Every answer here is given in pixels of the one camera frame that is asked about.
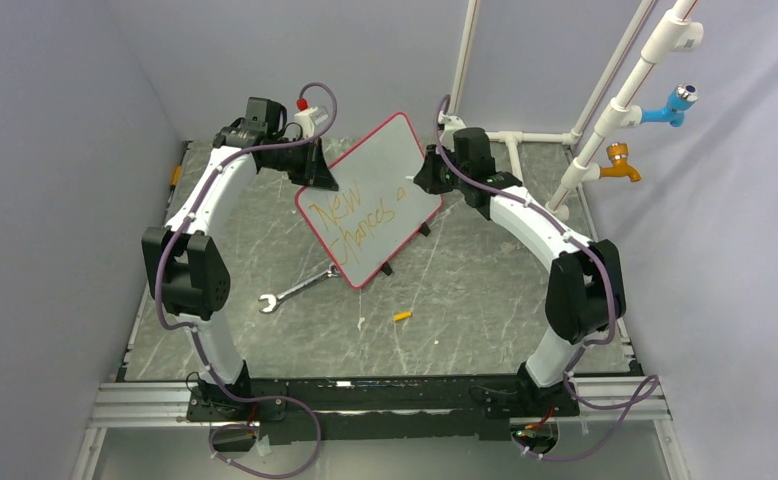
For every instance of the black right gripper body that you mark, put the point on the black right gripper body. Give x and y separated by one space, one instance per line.
442 177

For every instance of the white pvc pipe frame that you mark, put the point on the white pvc pipe frame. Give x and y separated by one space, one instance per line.
542 67

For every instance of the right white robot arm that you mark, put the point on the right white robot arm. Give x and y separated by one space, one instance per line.
585 290

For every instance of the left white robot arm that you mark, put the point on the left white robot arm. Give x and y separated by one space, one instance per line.
188 279

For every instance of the orange tap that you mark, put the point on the orange tap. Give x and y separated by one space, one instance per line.
618 154

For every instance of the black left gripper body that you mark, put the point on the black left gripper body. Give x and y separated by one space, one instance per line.
291 160

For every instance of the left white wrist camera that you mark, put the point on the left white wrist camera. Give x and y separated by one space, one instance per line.
309 119

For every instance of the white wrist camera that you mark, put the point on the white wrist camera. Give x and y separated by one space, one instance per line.
309 119
447 125

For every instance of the silver wrench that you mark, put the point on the silver wrench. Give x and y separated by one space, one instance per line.
271 302

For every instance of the orange black tool at wall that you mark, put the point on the orange black tool at wall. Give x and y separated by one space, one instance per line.
175 178

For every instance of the pink framed whiteboard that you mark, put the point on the pink framed whiteboard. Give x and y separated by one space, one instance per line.
376 211

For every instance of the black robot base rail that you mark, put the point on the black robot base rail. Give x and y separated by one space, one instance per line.
487 407

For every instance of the aluminium frame rail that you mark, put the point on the aluminium frame rail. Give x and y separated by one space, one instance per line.
133 405

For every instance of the blue tap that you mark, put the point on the blue tap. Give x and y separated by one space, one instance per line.
681 99

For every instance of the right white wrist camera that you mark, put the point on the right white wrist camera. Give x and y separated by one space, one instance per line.
447 125

